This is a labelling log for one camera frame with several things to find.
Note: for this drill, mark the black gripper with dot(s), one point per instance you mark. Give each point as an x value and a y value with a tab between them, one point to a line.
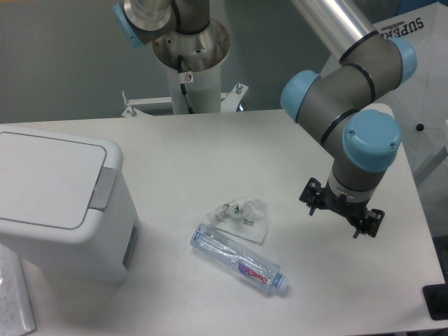
348	204

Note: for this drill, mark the white push-top trash can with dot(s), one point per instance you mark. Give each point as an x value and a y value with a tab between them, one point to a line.
65	205

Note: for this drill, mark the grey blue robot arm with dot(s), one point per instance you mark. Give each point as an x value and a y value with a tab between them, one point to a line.
334	109

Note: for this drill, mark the crumpled clear plastic wrapper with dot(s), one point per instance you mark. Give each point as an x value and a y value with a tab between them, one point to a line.
245	218

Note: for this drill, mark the clear plastic water bottle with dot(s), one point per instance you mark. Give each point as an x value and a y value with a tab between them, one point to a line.
258	270

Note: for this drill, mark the black device at table edge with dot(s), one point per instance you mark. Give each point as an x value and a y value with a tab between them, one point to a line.
436	301

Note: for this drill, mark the white superior umbrella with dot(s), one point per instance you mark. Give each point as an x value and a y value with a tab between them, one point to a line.
420	105

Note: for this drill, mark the white paper notepad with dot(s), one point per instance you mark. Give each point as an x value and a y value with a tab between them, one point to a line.
17	316

